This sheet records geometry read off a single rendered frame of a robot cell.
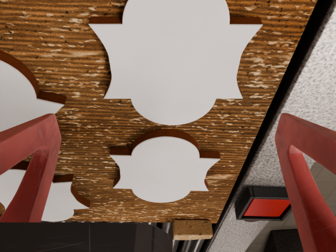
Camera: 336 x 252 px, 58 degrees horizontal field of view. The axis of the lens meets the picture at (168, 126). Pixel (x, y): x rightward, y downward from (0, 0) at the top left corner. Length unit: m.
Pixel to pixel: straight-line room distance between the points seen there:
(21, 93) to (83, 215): 0.25
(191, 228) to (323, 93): 0.27
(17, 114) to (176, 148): 0.15
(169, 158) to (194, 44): 0.14
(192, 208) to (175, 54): 0.28
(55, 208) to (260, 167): 0.28
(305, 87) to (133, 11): 0.18
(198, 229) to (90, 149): 0.22
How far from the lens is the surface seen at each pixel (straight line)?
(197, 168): 0.34
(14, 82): 0.27
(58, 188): 0.39
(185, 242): 0.65
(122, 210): 0.46
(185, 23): 0.21
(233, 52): 0.23
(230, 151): 0.34
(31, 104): 0.28
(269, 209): 0.50
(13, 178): 0.39
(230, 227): 0.58
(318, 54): 0.30
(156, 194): 0.39
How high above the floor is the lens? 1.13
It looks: 41 degrees down
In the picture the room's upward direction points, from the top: 179 degrees clockwise
